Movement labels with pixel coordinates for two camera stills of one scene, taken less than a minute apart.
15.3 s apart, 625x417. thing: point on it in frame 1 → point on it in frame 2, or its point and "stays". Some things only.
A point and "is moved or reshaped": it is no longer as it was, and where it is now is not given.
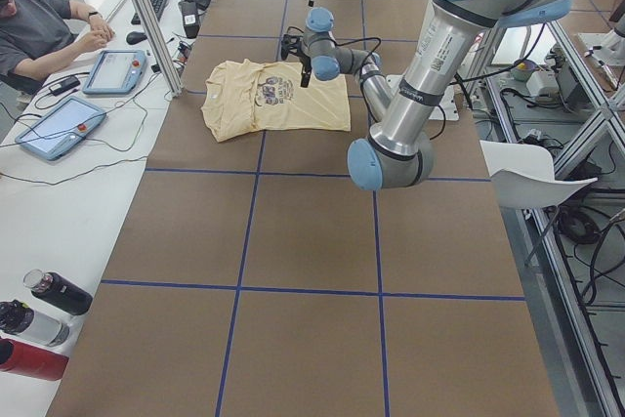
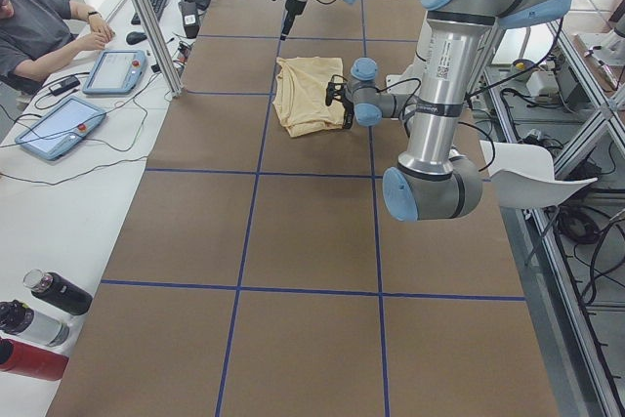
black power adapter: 64,85 stays
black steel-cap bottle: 59,292 stays
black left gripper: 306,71 → 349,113
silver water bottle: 19,318 stays
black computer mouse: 135,37 stays
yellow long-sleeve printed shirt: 247,97 is moved or reshaped
